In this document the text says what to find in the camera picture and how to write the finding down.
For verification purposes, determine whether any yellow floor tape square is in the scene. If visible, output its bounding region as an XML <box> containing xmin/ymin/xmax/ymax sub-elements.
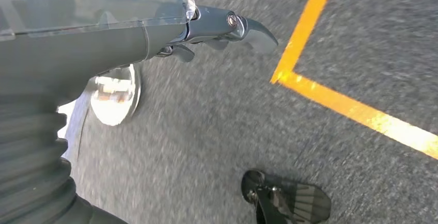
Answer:
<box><xmin>269</xmin><ymin>0</ymin><xmax>438</xmax><ymax>161</ymax></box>

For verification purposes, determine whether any black robot foot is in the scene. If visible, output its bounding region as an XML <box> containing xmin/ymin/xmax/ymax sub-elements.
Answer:
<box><xmin>241</xmin><ymin>170</ymin><xmax>332</xmax><ymax>224</ymax></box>

